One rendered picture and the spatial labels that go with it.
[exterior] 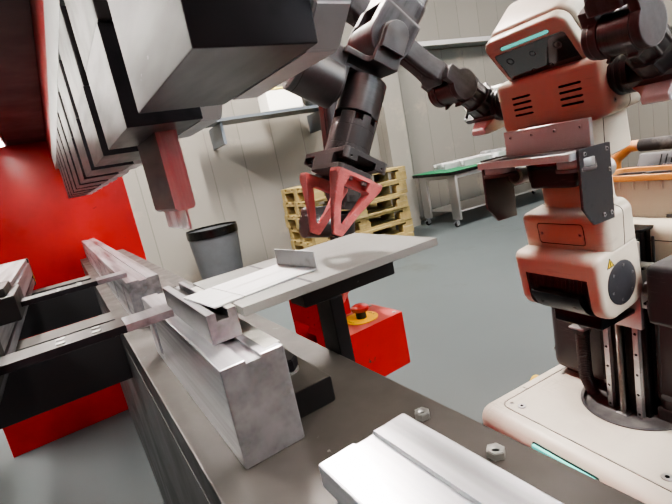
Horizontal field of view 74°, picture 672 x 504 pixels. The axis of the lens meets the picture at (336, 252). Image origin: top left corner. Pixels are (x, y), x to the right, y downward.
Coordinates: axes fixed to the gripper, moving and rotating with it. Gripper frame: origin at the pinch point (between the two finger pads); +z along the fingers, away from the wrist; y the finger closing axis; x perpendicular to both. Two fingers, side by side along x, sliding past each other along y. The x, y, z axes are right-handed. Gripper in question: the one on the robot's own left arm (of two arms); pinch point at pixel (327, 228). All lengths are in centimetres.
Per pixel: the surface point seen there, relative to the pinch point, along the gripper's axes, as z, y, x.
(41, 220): 12, -216, -34
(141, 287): 16.5, -43.6, -11.3
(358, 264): 3.7, 7.3, 0.9
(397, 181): -122, -339, 270
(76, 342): 17.6, 1.8, -23.6
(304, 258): 4.5, 1.7, -2.9
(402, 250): 0.7, 7.7, 6.3
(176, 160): -1.0, 3.8, -20.1
